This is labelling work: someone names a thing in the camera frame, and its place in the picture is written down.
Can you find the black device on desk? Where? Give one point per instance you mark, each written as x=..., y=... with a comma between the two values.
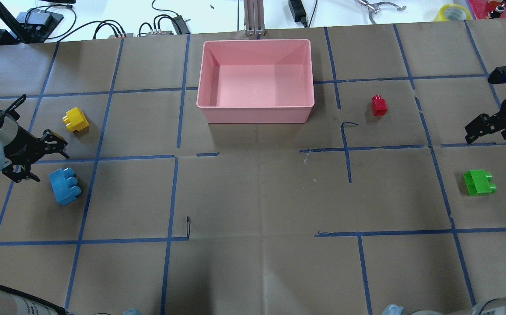
x=38, y=24

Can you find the yellow tape roll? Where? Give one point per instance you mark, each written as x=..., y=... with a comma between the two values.
x=453, y=12

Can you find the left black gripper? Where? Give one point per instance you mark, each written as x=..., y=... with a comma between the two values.
x=20, y=149

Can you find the pink plastic box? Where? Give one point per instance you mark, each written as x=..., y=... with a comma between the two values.
x=262, y=81

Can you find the aluminium frame post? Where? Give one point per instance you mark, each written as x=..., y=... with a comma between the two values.
x=254, y=18

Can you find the black cable hub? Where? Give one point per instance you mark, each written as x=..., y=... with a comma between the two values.
x=180, y=25

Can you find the yellow toy block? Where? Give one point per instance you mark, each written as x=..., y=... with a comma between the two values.
x=75, y=120

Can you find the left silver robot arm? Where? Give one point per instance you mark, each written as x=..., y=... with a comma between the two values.
x=9, y=127

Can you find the brown paper table cover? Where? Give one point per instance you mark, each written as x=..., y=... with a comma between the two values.
x=343, y=214

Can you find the blue toy block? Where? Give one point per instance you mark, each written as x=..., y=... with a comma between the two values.
x=65, y=186

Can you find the green toy block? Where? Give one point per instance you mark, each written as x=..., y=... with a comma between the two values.
x=479, y=182

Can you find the red toy block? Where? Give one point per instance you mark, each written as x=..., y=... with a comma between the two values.
x=378, y=105

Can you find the black power adapter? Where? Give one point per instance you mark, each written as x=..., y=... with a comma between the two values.
x=299, y=14

